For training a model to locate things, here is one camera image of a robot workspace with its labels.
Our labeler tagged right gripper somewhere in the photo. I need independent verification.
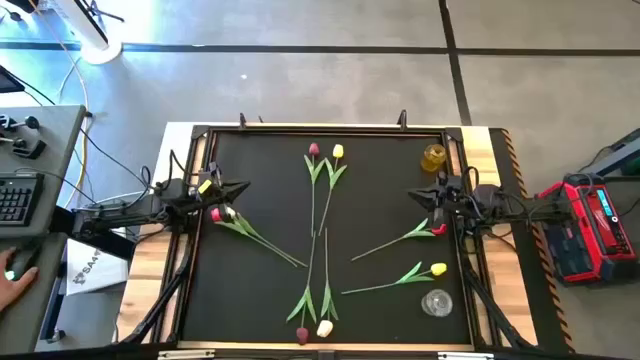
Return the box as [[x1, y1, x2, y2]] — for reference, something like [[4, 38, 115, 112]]
[[408, 172, 472, 233]]

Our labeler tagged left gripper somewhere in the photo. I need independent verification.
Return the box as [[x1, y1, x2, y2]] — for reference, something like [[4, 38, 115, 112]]
[[197, 162, 251, 222]]

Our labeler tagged cream artificial tulip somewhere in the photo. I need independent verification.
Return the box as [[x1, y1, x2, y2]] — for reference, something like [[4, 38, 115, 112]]
[[223, 205, 309, 268], [316, 227, 340, 339]]

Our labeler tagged red artificial tulip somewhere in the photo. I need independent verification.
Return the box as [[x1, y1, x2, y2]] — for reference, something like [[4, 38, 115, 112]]
[[210, 207, 300, 268], [350, 218, 449, 263]]

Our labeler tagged yellow artificial tulip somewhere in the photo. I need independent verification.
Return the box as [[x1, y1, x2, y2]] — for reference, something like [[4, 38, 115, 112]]
[[341, 261, 448, 295], [317, 143, 349, 237]]

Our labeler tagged dark maroon artificial tulip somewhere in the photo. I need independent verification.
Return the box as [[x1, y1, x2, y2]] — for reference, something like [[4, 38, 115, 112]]
[[303, 142, 327, 237], [285, 233, 318, 346]]

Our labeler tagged amber glass vase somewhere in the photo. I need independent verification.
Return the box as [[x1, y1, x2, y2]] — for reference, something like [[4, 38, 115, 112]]
[[420, 143, 448, 173]]

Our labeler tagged clear glass vase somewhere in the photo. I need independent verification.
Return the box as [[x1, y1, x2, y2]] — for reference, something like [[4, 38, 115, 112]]
[[420, 288, 454, 318]]

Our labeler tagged black table mat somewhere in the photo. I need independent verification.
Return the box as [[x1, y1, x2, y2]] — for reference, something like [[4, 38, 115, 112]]
[[180, 130, 472, 345]]

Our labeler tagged black metal beam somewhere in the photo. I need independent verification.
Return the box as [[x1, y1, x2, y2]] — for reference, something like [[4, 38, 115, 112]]
[[49, 207, 136, 261]]

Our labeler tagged red portable power station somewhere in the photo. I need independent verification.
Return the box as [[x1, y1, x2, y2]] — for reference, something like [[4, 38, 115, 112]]
[[537, 172, 639, 286]]

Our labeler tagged black panel with hazard stripes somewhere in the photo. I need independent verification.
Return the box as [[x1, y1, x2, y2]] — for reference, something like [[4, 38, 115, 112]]
[[489, 127, 576, 354]]

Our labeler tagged grey desk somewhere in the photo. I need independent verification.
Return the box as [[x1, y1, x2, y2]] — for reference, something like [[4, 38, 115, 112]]
[[0, 104, 87, 239], [0, 232, 69, 356]]

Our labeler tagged grey equipment case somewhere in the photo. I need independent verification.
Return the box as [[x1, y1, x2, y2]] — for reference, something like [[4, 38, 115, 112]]
[[579, 127, 640, 177]]

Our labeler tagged black desk clamp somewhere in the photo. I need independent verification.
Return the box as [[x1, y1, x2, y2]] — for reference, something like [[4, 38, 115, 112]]
[[12, 138, 47, 160]]

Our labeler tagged black knob lever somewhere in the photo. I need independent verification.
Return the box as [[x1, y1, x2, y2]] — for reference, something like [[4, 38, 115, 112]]
[[0, 113, 41, 134]]

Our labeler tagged black computer keyboard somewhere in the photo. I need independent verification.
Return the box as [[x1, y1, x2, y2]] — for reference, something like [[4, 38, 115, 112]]
[[0, 172, 45, 227]]

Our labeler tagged black computer mouse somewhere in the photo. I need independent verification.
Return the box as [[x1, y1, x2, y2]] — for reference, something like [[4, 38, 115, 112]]
[[5, 248, 37, 281]]

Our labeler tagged person's hand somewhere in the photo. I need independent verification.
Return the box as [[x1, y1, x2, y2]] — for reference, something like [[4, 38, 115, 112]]
[[0, 247, 40, 312]]

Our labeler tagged dark monitor screen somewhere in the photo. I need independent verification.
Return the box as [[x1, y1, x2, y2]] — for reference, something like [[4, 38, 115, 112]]
[[0, 64, 25, 95]]

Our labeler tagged black metal table frame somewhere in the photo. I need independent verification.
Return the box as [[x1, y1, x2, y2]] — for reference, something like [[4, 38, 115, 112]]
[[149, 123, 534, 351]]

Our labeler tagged yellow floor cable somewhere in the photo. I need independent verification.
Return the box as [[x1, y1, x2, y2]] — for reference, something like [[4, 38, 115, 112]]
[[27, 0, 91, 211]]

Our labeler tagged silver metal bracket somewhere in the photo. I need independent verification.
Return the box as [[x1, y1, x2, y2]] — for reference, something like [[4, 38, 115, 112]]
[[157, 349, 216, 360], [437, 351, 496, 360]]

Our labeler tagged white pedestal stand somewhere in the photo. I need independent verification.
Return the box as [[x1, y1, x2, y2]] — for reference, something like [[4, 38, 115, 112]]
[[52, 0, 124, 65]]

